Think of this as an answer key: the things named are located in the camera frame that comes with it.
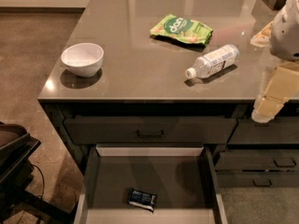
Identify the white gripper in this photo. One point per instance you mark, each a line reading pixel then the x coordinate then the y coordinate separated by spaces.
pixel 286 36

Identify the dark blue rxbar wrapper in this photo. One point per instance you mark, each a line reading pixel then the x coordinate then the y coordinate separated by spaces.
pixel 142 199

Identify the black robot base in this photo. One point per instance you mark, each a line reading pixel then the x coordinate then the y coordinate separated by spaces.
pixel 16 146

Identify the open middle drawer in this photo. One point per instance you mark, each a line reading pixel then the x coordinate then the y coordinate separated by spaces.
pixel 183 179

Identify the closed top drawer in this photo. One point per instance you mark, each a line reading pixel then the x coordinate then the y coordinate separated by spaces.
pixel 96 130

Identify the clear plastic water bottle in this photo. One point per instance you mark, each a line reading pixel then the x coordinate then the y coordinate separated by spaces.
pixel 213 62

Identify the green snack bag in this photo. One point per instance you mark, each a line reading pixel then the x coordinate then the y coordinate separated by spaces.
pixel 183 30

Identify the right cabinet drawers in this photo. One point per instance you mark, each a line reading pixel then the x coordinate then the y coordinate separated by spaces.
pixel 261 155

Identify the white ceramic bowl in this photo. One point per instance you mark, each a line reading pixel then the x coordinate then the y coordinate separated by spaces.
pixel 83 59

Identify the black top drawer handle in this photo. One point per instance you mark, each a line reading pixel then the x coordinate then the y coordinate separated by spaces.
pixel 158 134

